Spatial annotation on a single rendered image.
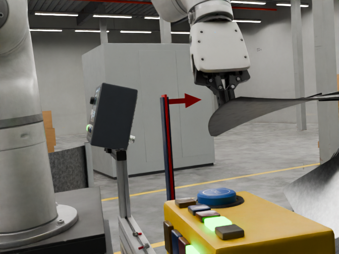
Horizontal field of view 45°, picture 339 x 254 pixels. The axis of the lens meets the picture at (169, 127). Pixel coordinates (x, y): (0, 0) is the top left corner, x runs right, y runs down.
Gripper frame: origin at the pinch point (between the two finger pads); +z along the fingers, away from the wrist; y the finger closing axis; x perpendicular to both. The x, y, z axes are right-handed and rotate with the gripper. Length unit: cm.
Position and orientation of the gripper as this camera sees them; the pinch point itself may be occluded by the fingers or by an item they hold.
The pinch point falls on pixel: (226, 103)
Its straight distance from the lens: 74.8
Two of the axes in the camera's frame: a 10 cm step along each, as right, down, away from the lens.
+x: -2.2, 2.6, 9.4
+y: 9.7, -0.9, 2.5
